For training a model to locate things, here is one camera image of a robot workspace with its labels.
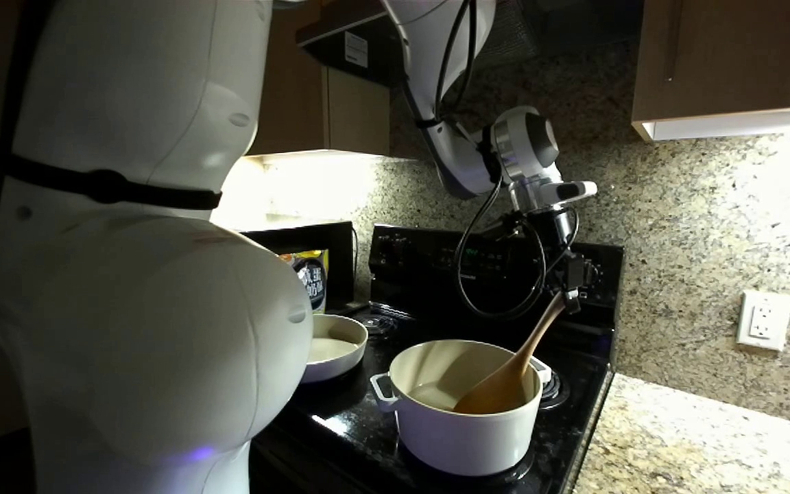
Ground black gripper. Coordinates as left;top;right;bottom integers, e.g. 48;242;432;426
553;234;595;312

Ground wooden spoon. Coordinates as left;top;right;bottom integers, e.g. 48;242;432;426
454;287;574;418

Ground black electric stove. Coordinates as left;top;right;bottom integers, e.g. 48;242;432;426
251;222;629;494

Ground black microwave oven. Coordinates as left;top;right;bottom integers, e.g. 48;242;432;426
248;220;361;318

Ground white bowl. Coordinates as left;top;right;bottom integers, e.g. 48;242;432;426
306;311;373;386

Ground yellow black snack bag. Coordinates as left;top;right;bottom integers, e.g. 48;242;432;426
285;246;334;315

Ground brown upper cabinet plain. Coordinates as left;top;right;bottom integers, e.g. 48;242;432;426
251;0;399;163

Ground range hood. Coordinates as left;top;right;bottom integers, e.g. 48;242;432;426
293;0;403;91

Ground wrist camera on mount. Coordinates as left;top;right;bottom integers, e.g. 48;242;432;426
547;176;605;246

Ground white pot with handles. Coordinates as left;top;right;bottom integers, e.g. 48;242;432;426
369;335;557;480

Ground white wall outlet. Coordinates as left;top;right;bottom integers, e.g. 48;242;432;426
736;287;790;356

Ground brown upper cabinet with handles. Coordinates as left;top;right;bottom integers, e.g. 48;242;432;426
629;0;790;146

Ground black strap around robot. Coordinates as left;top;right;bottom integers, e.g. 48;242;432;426
0;149;225;213

